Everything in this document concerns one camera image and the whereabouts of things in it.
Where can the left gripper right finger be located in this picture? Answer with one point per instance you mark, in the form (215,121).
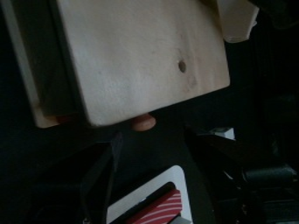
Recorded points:
(209,186)

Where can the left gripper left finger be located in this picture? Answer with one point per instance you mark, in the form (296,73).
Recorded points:
(99,186)

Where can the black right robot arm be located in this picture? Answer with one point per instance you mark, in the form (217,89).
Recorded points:
(268,175)

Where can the drawer with red knob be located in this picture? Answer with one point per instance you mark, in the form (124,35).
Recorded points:
(143,122)

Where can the white toy appliance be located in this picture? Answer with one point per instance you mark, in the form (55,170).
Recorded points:
(155,182)

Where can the red white striped toy piece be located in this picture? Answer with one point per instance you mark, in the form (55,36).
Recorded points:
(159,208)

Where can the small white cube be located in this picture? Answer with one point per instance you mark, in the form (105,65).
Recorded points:
(224,133)

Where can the small white wooden holder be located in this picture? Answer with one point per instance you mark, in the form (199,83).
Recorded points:
(237,20)

